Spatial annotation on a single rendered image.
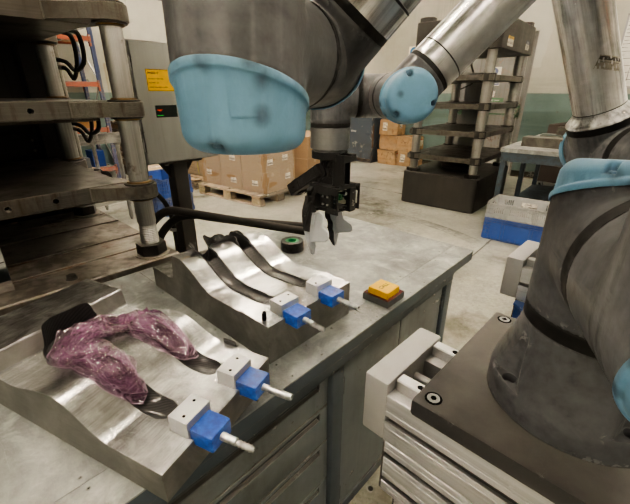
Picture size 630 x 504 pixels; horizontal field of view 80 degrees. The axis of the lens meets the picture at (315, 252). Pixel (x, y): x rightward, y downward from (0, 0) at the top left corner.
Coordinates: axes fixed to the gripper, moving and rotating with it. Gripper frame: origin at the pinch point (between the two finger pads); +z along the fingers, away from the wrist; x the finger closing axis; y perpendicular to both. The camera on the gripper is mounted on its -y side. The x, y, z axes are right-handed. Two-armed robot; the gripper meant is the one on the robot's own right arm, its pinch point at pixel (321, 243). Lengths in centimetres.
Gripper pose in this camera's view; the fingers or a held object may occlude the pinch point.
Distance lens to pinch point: 81.4
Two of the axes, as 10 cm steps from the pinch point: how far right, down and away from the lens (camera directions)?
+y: 7.3, 2.7, -6.3
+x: 6.8, -2.9, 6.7
